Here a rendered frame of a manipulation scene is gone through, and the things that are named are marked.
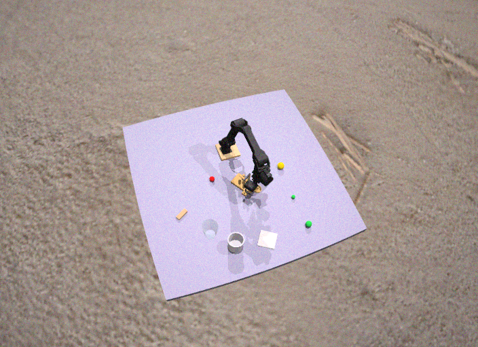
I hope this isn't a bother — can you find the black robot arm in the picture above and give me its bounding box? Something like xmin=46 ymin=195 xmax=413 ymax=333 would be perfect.
xmin=219 ymin=118 xmax=274 ymax=187

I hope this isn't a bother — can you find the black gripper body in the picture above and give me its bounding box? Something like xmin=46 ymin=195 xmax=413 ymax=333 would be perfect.
xmin=244 ymin=170 xmax=260 ymax=192

